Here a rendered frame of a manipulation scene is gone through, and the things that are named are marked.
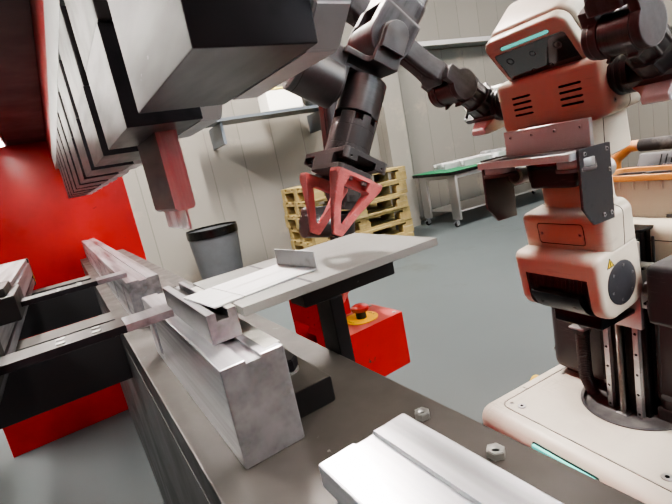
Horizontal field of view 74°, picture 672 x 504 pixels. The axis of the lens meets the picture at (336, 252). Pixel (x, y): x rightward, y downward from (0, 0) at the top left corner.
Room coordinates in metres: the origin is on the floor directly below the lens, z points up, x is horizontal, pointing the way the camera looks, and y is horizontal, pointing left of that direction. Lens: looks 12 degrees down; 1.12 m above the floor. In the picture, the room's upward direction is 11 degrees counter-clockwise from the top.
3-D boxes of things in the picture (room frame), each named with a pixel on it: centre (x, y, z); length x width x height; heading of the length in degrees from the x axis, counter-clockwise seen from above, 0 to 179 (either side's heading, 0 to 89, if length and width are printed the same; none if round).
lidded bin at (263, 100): (5.18, 0.28, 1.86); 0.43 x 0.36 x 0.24; 115
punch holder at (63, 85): (0.80, 0.35, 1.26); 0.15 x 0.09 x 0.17; 31
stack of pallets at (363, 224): (5.11, -0.21, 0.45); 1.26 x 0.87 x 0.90; 115
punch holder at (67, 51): (0.63, 0.25, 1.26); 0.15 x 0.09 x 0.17; 31
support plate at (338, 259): (0.55, 0.03, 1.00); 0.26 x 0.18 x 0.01; 121
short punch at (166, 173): (0.48, 0.16, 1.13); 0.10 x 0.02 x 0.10; 31
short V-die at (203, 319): (0.50, 0.17, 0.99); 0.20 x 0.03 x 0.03; 31
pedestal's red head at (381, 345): (0.94, 0.01, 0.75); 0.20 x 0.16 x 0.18; 33
